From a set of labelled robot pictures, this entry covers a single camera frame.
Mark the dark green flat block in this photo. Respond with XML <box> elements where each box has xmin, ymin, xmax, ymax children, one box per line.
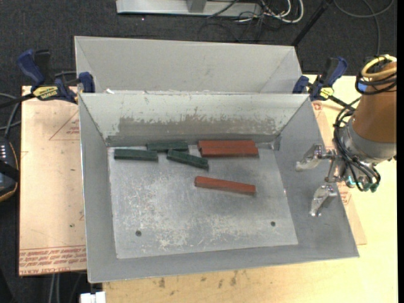
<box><xmin>146</xmin><ymin>141</ymin><xmax>189</xmax><ymax>153</ymax></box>
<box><xmin>166</xmin><ymin>149</ymin><xmax>210</xmax><ymax>170</ymax></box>
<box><xmin>114</xmin><ymin>148</ymin><xmax>159</xmax><ymax>162</ymax></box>

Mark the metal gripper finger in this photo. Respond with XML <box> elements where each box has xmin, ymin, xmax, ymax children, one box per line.
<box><xmin>295</xmin><ymin>143</ymin><xmax>336</xmax><ymax>172</ymax></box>
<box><xmin>309</xmin><ymin>184</ymin><xmax>338</xmax><ymax>218</ymax></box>

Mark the red-brown flat block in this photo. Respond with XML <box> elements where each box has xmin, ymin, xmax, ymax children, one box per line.
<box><xmin>197</xmin><ymin>140</ymin><xmax>256</xmax><ymax>150</ymax></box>
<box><xmin>194</xmin><ymin>175</ymin><xmax>257</xmax><ymax>196</ymax></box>
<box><xmin>199</xmin><ymin>146</ymin><xmax>260</xmax><ymax>158</ymax></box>

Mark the brown cardboard board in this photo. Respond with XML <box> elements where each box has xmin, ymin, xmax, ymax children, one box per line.
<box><xmin>18</xmin><ymin>85</ymin><xmax>368</xmax><ymax>277</ymax></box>

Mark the grey metal bin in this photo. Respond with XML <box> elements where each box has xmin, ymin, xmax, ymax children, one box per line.
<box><xmin>74</xmin><ymin>35</ymin><xmax>360</xmax><ymax>284</ymax></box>

